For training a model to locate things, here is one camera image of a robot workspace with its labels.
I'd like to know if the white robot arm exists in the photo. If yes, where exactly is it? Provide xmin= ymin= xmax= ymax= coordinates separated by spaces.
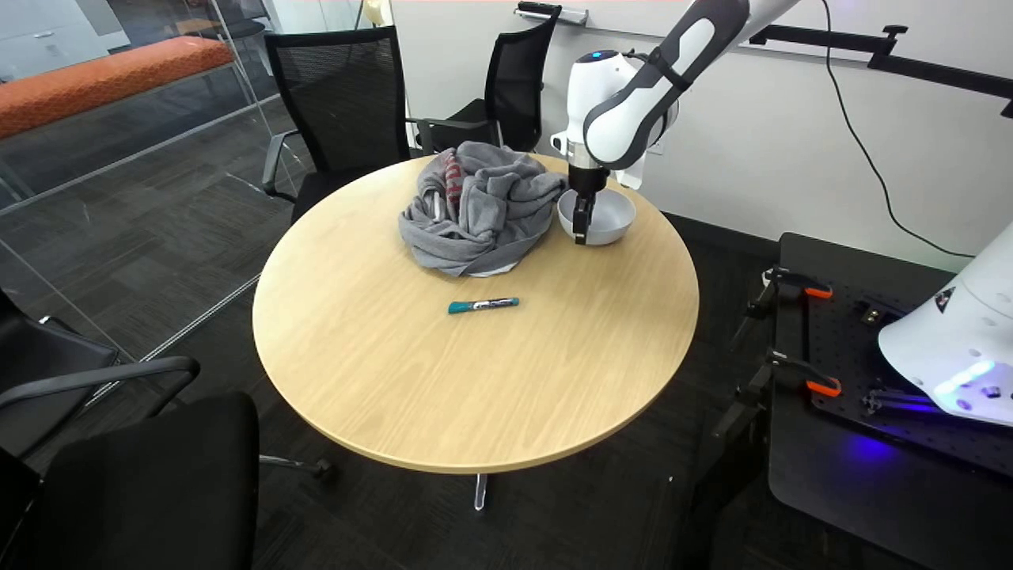
xmin=552 ymin=0 xmax=797 ymax=245

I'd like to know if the orange handled clamp lower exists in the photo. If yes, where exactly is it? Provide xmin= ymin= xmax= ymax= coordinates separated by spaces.
xmin=712 ymin=348 xmax=846 ymax=440

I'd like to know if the black office chair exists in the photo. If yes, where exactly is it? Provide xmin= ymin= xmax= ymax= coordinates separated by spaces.
xmin=266 ymin=27 xmax=409 ymax=220
xmin=0 ymin=290 xmax=342 ymax=570
xmin=414 ymin=16 xmax=558 ymax=151

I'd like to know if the black wall rail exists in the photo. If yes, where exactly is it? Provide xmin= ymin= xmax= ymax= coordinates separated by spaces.
xmin=753 ymin=27 xmax=1013 ymax=116

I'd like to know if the orange handled clamp upper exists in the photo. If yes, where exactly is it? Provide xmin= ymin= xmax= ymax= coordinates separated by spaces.
xmin=746 ymin=267 xmax=834 ymax=317

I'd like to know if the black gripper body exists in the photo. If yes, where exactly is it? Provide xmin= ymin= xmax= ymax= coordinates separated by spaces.
xmin=567 ymin=168 xmax=607 ymax=198

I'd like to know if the black office chair back left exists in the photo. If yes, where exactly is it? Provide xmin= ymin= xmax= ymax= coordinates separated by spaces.
xmin=266 ymin=27 xmax=409 ymax=220

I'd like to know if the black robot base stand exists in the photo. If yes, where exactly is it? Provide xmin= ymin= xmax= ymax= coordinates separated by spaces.
xmin=675 ymin=231 xmax=1013 ymax=570

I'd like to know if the round wooden table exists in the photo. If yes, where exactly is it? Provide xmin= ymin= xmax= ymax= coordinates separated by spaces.
xmin=255 ymin=159 xmax=700 ymax=476

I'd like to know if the black office chair back right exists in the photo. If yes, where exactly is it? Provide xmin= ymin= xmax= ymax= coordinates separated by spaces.
xmin=414 ymin=16 xmax=558 ymax=151

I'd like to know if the green capped marker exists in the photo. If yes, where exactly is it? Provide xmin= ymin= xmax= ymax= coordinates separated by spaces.
xmin=448 ymin=297 xmax=521 ymax=317

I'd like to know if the orange bench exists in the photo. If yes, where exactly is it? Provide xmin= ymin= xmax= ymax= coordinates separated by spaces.
xmin=0 ymin=38 xmax=234 ymax=141

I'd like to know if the black wall cable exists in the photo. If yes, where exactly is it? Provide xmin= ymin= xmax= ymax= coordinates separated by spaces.
xmin=818 ymin=0 xmax=976 ymax=264

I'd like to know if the black office chair front left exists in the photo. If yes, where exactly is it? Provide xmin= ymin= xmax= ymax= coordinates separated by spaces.
xmin=0 ymin=290 xmax=342 ymax=570

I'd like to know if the grey bowl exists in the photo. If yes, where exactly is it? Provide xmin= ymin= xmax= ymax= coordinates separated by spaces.
xmin=558 ymin=190 xmax=636 ymax=246

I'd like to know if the grey crumpled cloth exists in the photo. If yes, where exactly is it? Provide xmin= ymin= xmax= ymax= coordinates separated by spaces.
xmin=398 ymin=144 xmax=567 ymax=280

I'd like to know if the orange handled clamp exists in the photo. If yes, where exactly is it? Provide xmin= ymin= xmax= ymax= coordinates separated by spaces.
xmin=746 ymin=267 xmax=834 ymax=317
xmin=712 ymin=348 xmax=846 ymax=440

